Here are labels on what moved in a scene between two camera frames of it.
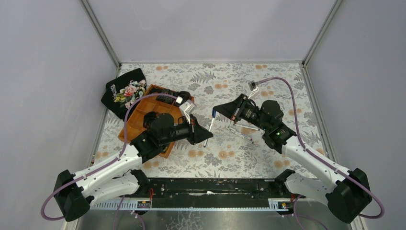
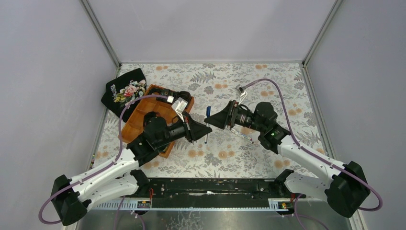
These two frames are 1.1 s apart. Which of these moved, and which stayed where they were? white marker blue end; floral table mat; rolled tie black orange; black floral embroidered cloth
Moved: white marker blue end
Stayed: floral table mat; black floral embroidered cloth; rolled tie black orange
